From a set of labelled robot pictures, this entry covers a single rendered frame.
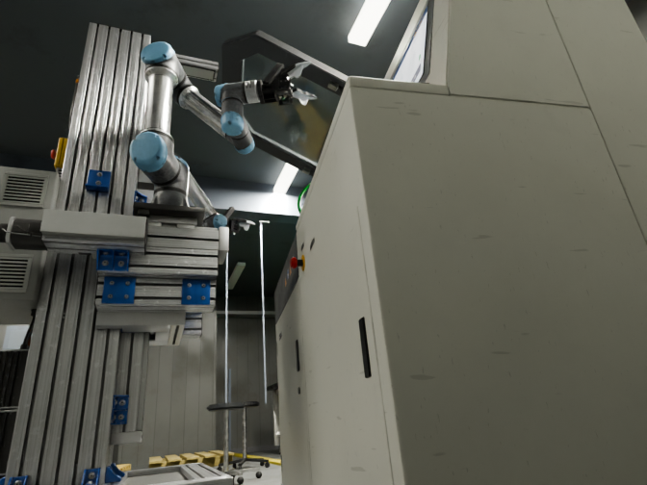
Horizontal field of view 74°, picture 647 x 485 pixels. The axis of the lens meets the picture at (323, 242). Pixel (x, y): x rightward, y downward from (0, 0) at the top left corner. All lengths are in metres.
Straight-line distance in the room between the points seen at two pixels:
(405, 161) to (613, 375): 0.51
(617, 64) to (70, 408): 1.79
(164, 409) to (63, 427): 5.52
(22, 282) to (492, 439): 1.39
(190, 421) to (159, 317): 5.59
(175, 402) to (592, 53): 6.61
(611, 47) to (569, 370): 0.88
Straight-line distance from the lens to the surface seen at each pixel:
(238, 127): 1.52
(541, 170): 0.98
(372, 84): 0.93
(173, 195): 1.57
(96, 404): 1.56
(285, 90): 1.55
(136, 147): 1.53
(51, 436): 1.58
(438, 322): 0.72
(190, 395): 7.10
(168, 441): 7.06
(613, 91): 1.29
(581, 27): 1.40
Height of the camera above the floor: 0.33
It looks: 23 degrees up
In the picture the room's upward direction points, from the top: 5 degrees counter-clockwise
